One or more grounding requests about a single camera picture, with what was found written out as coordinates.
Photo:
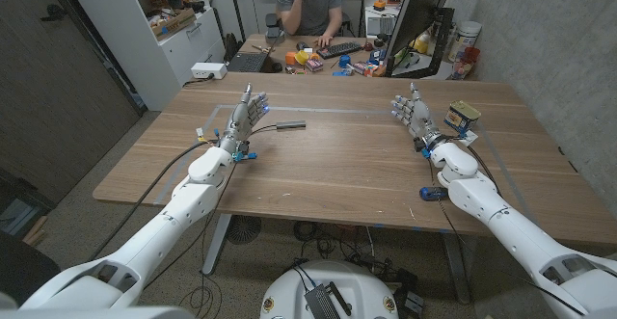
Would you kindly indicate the black computer monitor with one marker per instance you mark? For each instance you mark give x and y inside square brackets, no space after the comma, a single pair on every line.
[417,10]

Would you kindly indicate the blue cup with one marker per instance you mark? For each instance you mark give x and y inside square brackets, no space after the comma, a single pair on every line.
[344,61]

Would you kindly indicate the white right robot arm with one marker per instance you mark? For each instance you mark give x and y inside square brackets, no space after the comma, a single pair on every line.
[482,198]

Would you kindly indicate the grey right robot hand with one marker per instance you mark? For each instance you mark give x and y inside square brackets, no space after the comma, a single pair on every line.
[420,116]

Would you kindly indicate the cardboard box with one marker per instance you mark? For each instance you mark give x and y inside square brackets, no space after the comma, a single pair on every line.
[173,25]

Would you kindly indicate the yellow cup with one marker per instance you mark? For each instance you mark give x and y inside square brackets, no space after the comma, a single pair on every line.
[302,57]

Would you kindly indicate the black box on torso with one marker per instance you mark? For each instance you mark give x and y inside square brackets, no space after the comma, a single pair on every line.
[320,304]

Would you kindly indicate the dark metal bar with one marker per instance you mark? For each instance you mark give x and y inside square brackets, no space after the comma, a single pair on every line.
[290,125]

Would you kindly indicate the person in grey T-shirt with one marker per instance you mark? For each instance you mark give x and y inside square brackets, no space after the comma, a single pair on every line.
[313,6]

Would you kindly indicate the round black fan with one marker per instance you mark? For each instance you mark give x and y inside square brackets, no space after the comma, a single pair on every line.
[243,230]

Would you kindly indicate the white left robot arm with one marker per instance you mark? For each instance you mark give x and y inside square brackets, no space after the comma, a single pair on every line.
[193,198]

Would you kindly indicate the rectangular tin can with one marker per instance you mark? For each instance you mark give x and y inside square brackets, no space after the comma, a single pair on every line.
[462,116]

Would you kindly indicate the black laptop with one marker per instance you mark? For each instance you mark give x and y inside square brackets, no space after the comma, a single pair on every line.
[247,61]

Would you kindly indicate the white power strip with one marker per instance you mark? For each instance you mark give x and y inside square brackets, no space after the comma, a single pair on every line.
[208,70]

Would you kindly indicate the pink box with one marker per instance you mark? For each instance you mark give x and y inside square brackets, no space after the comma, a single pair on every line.
[314,65]

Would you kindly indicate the white shelf cabinet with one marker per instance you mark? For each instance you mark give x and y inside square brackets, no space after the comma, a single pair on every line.
[144,59]

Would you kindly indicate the red cup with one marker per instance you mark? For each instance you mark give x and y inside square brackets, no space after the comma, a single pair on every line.
[467,59]

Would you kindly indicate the orange block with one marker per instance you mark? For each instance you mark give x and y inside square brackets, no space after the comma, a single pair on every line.
[290,59]

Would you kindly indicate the yellow bottle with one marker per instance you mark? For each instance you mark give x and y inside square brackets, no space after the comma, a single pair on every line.
[422,43]

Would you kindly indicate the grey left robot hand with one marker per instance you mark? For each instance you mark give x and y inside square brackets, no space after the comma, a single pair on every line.
[239,121]

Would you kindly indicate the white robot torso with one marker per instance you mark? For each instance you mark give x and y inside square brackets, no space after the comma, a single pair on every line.
[356,285]

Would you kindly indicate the white canister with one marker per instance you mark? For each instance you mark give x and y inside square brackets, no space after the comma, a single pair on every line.
[465,37]

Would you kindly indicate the black keyboard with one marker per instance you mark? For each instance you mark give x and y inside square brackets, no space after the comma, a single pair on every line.
[340,50]

